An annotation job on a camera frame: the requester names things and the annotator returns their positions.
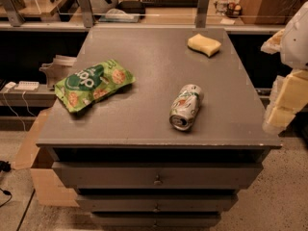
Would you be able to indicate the black keyboard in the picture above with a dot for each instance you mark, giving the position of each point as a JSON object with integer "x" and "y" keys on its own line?
{"x": 170, "y": 3}

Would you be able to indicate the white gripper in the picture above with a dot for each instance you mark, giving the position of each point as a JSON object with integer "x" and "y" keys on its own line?
{"x": 297, "y": 40}

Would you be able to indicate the yellow sponge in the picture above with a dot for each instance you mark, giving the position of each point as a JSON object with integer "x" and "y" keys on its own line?
{"x": 207, "y": 46}

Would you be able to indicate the grey drawer cabinet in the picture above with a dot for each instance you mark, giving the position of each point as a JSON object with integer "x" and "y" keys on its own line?
{"x": 112, "y": 152}

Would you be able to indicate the white power strip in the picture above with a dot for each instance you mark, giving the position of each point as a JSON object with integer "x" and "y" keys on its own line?
{"x": 27, "y": 85}

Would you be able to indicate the clear plastic bag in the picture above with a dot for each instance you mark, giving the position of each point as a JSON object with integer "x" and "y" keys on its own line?
{"x": 116, "y": 15}

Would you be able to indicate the small fruit bowl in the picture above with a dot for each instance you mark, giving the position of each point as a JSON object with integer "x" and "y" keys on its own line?
{"x": 234, "y": 10}

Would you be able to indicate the black device on desk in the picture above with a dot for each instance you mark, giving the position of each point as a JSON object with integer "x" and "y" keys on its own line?
{"x": 132, "y": 6}

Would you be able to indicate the top drawer knob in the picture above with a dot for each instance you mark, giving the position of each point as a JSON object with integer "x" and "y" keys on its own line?
{"x": 157, "y": 181}

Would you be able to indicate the cardboard box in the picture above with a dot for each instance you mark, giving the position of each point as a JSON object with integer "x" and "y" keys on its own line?
{"x": 48, "y": 186}

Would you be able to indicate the crushed 7up can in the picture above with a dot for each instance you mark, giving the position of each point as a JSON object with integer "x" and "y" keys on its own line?
{"x": 185, "y": 107}

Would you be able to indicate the clear water bottle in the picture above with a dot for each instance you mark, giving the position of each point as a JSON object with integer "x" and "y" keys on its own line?
{"x": 221, "y": 6}

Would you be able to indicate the green chip bag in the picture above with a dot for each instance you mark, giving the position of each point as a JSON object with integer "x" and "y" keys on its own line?
{"x": 92, "y": 84}

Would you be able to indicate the grey bracket part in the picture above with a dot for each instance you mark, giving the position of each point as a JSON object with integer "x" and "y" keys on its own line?
{"x": 57, "y": 69}

